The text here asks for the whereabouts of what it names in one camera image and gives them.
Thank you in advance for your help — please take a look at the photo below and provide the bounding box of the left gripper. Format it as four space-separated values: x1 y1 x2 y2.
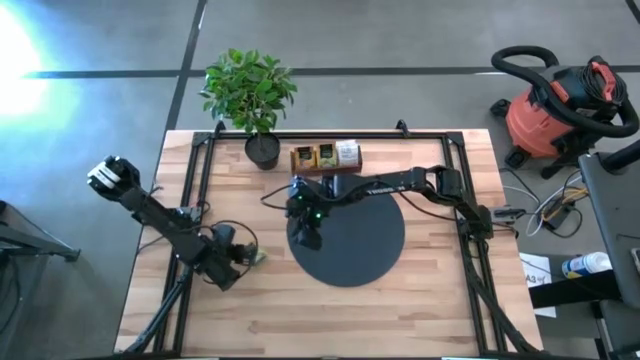
227 242 261 266

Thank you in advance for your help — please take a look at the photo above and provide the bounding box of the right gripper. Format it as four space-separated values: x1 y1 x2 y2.
287 197 332 252

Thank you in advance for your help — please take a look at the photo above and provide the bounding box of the brown wooden tea organizer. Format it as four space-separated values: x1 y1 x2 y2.
289 139 364 177

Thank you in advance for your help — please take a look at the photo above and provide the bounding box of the orange mango tea packet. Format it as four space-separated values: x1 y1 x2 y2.
294 145 317 169

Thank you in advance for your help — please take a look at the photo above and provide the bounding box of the white orange Tazo packet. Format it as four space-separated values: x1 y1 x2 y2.
335 139 361 167

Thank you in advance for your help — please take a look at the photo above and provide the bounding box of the round dark woven placemat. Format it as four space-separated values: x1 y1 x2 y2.
286 187 406 289

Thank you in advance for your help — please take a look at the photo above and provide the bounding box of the green potted plant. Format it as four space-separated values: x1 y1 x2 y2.
199 48 299 171

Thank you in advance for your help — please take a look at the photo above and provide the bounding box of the black metal stand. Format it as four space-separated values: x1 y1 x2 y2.
0 199 81 351

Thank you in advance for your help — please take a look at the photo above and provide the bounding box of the white paper sheet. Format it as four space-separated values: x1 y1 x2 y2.
518 252 557 319

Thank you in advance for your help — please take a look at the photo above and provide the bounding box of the black power supply box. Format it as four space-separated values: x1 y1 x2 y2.
542 202 576 231

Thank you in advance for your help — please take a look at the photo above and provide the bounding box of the orange black shop vacuum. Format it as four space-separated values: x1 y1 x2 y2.
489 54 629 179

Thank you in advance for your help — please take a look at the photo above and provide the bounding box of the black shelf board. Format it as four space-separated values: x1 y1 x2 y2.
528 269 621 309

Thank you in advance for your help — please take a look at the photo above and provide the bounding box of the blue white canister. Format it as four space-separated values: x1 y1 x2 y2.
560 251 612 280

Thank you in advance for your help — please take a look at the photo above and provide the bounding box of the grey desk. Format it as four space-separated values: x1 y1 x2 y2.
578 152 640 309

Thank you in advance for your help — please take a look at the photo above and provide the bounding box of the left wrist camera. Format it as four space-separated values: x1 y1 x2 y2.
212 223 237 246

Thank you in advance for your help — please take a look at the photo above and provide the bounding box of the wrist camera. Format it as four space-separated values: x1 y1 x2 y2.
212 223 237 246
287 177 315 201

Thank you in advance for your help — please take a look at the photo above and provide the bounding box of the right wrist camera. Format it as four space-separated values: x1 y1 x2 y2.
287 177 315 201

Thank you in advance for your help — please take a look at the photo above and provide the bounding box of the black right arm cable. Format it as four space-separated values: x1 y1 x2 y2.
259 183 297 211

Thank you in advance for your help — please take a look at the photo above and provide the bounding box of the white yellow cable bundle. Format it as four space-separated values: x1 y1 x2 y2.
502 169 589 239

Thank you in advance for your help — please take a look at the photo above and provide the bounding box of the black vacuum hose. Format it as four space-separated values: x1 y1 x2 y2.
490 44 640 139

